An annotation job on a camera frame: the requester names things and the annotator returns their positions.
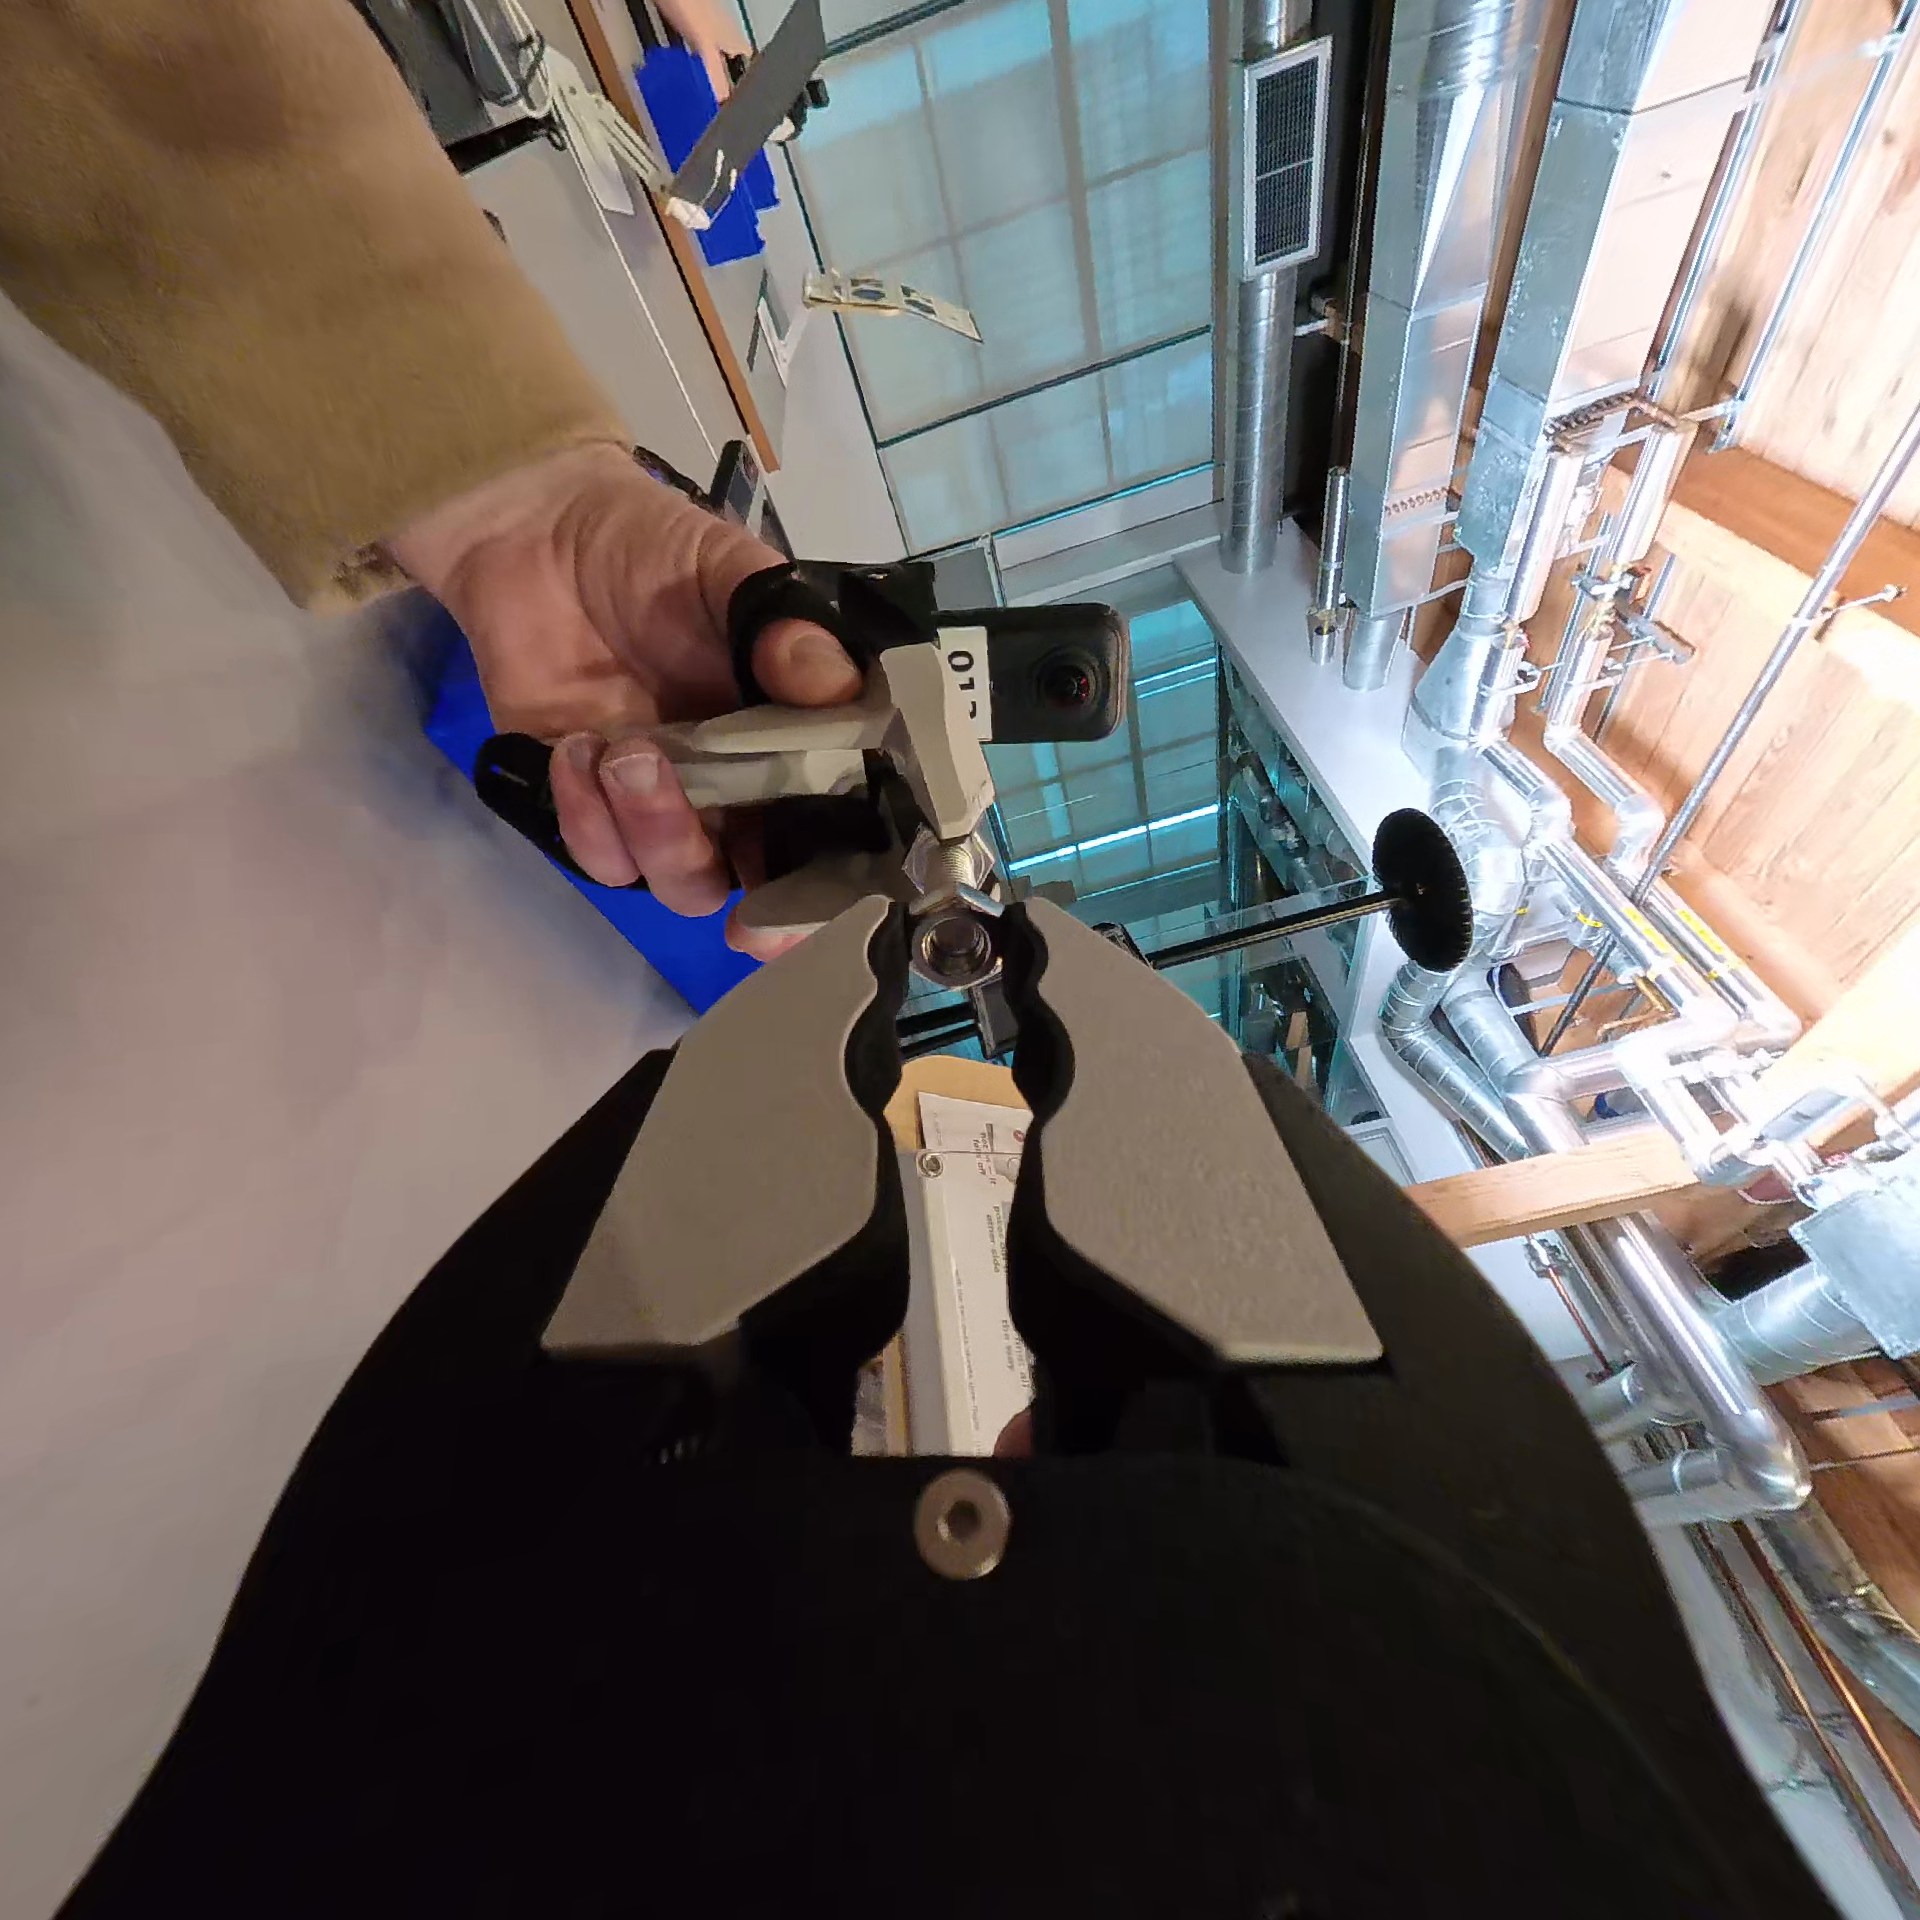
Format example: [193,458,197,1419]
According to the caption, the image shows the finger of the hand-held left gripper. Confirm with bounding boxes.
[877,642,996,846]

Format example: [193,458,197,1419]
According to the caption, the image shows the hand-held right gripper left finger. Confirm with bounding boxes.
[534,892,913,1455]

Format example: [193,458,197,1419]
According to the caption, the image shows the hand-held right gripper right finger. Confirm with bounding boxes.
[1005,904,1385,1455]

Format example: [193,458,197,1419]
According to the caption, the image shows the steel hex nut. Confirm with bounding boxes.
[907,900,1004,986]

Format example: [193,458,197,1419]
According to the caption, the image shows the blue plastic bin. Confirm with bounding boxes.
[423,599,758,1016]
[638,36,781,271]

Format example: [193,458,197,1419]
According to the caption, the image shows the person's left hand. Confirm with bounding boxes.
[387,441,903,963]

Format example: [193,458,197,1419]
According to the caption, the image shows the white stand base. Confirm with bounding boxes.
[855,1055,1041,1456]

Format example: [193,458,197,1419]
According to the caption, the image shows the black disc on rod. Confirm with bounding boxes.
[1140,808,1482,975]

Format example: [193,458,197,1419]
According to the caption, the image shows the silver insulated pipes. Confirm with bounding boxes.
[1371,599,1920,1518]

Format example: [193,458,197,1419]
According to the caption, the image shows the white air vent grille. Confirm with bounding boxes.
[1238,36,1338,280]

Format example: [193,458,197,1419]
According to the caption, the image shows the grey flat bar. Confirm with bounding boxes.
[668,0,829,231]

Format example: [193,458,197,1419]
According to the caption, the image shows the round metal duct pipe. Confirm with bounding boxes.
[1218,0,1308,577]

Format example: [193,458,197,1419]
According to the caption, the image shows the rectangular metal duct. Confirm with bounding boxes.
[1339,0,1772,694]

